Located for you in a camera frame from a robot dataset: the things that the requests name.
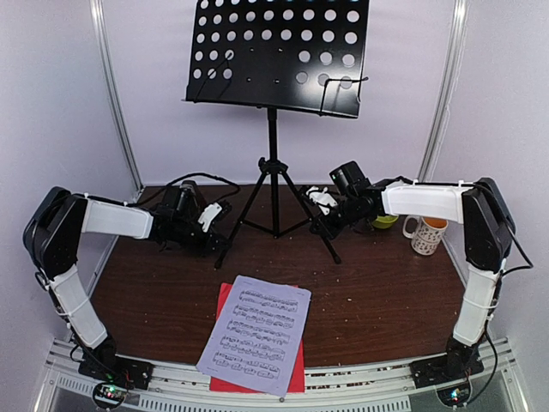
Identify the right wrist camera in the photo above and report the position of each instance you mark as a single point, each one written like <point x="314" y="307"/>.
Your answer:
<point x="321" y="198"/>

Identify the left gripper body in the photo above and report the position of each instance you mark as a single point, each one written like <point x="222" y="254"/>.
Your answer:
<point x="201" y="247"/>

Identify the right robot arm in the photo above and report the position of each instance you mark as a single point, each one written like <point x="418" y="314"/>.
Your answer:
<point x="488" y="227"/>

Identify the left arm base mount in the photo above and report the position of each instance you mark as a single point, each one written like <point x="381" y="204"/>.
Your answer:
<point x="115" y="385"/>

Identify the white patterned mug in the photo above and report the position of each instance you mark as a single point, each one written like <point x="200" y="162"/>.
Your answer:
<point x="424" y="233"/>

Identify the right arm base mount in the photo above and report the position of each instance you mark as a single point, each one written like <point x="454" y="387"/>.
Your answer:
<point x="452" y="381"/>

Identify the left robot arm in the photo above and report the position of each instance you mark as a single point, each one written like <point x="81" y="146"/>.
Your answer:
<point x="52" y="238"/>

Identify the aluminium front rail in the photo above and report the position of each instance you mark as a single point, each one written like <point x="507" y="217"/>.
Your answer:
<point x="383" y="386"/>

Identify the right aluminium corner post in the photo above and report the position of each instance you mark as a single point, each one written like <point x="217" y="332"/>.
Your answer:
<point x="452" y="65"/>

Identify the brown wooden metronome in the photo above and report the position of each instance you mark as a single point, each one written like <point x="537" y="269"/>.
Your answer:
<point x="191" y="202"/>

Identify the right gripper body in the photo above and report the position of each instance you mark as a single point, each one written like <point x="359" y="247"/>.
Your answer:
<point x="334" y="228"/>

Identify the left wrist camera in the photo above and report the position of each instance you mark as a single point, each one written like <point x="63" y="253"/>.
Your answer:
<point x="213" y="212"/>

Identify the black music stand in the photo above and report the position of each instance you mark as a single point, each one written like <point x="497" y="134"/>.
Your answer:
<point x="303" y="56"/>

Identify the white sheet music page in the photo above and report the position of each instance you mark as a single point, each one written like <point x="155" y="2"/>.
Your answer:
<point x="255" y="340"/>

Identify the green bowl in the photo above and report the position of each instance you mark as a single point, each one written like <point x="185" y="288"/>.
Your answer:
<point x="385" y="221"/>

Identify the red paper sheet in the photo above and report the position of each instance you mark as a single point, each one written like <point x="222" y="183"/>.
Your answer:
<point x="297" y="382"/>

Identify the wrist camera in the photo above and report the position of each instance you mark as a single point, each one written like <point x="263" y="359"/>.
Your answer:
<point x="321" y="198"/>
<point x="213" y="212"/>

